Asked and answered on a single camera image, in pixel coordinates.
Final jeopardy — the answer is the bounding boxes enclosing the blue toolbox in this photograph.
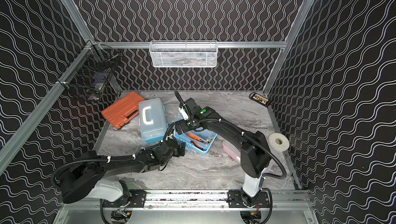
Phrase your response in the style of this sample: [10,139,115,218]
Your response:
[139,98,168,144]
[175,128,217,155]

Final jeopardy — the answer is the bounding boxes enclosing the pink toolbox with clear lid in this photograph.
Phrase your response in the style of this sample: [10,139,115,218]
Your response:
[222,139,276,172]

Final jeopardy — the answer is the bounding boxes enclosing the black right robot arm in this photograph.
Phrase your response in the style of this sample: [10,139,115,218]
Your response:
[174,90,287,198]

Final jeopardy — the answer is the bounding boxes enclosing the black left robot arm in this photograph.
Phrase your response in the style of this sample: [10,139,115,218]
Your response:
[51,135,186,206]

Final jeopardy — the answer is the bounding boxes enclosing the red plastic tool case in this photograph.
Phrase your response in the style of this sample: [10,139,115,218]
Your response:
[102,92,145,130]

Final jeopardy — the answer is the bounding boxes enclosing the screwdriver bit holder box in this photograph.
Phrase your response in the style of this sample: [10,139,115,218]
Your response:
[249,92,272,107]

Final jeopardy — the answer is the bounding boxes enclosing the white tape roll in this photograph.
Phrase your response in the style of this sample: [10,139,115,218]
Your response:
[268,133,290,152]

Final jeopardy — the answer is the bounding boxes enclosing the orange handled pliers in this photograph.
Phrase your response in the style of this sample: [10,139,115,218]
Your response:
[187,133,206,151]

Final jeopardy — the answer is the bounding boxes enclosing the white wire mesh basket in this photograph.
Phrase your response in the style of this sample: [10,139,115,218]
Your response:
[149,40,219,68]

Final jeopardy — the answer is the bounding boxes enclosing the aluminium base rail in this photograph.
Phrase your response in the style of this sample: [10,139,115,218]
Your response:
[102,190,273,211]

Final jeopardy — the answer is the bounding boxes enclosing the black wire basket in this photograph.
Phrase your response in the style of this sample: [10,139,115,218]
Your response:
[61,42,121,102]

